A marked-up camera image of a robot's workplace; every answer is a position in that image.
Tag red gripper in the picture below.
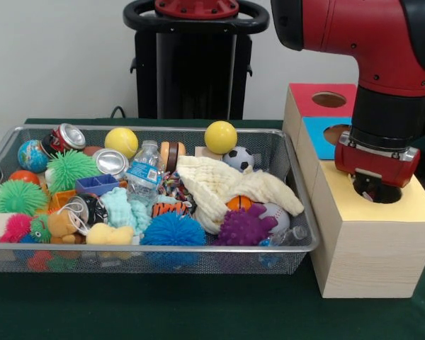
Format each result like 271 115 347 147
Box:
334 132 421 203

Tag wooden box with three holes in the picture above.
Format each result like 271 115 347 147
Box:
282 83 425 299

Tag clear mesh bin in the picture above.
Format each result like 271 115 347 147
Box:
0 123 321 276

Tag purple spiky toy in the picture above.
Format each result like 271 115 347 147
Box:
212 203 279 248

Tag small soccer ball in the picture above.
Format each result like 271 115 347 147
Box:
222 146 255 174

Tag cream waffle cloth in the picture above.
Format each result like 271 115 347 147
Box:
176 155 305 235

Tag smooth yellow ball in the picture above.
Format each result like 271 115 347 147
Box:
204 120 239 155

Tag blue spiky ball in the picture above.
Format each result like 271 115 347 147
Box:
140 211 207 247

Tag dark green tablecloth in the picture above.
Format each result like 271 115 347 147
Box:
0 118 425 340

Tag yellow tennis-seam ball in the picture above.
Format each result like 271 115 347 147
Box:
104 127 140 159

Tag silver drink can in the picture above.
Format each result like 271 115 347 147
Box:
91 147 131 181

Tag green spiky ball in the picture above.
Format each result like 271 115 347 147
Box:
46 149 103 195
0 178 50 217

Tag red drink can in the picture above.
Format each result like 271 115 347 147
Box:
41 123 88 159

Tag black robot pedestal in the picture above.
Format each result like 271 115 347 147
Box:
123 0 270 120

